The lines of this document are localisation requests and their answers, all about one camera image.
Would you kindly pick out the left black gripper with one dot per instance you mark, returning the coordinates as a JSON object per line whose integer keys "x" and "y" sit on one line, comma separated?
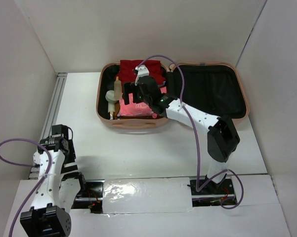
{"x": 70, "y": 160}

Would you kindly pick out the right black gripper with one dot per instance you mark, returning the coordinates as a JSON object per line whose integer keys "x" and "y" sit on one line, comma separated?
{"x": 129, "y": 88}

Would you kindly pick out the pink suitcase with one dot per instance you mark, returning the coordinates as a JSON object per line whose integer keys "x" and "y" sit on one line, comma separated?
{"x": 213, "y": 87}

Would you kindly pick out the dark red garment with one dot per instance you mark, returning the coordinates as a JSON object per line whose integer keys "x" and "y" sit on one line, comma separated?
{"x": 127, "y": 74}

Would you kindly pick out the coral pink patterned garment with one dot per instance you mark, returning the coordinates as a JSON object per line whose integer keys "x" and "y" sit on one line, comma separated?
{"x": 135, "y": 110}

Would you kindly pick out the gold cosmetic bottles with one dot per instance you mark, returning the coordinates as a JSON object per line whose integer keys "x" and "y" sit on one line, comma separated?
{"x": 111, "y": 110}

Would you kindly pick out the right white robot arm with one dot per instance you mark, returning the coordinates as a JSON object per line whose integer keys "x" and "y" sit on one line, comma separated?
{"x": 222, "y": 136}

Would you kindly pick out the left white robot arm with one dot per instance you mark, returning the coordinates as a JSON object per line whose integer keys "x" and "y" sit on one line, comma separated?
{"x": 60, "y": 182}

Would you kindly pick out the aluminium rail frame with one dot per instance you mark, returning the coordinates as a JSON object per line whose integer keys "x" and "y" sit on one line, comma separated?
{"x": 53, "y": 109}

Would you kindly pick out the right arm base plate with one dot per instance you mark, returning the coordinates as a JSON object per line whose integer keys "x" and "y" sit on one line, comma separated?
{"x": 210, "y": 197}

